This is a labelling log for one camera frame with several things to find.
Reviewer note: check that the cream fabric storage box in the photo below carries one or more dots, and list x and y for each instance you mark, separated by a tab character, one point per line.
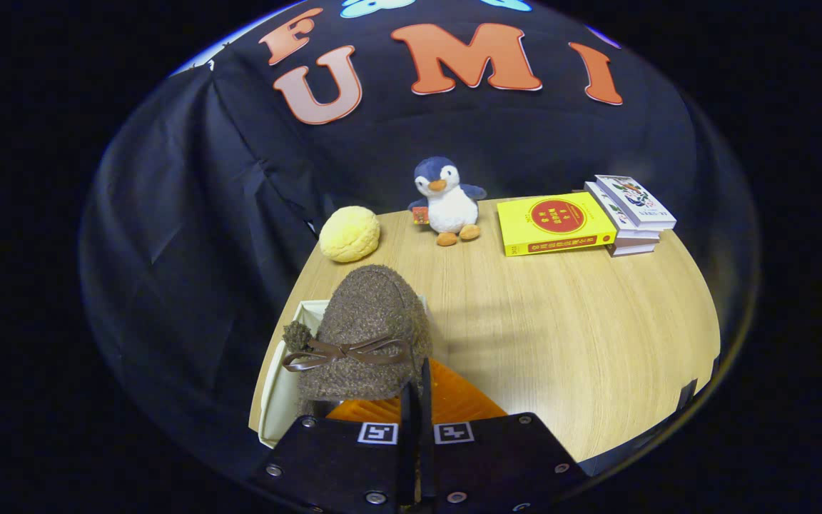
279	400

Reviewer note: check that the yellow plush bun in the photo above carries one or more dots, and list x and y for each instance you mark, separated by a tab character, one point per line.
349	234

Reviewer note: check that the plush penguin toy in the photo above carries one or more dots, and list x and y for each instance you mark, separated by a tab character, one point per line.
450	207

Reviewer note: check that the white paperback book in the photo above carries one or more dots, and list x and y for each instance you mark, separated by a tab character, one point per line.
605	208

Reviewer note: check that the yellow book with red circle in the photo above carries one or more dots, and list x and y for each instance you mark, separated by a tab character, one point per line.
554	223

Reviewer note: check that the white illustrated book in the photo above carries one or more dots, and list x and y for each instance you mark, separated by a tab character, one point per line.
636	196

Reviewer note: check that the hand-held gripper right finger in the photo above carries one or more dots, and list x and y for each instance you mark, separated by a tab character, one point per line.
425	457

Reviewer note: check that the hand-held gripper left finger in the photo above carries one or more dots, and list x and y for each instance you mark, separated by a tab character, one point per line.
406	457

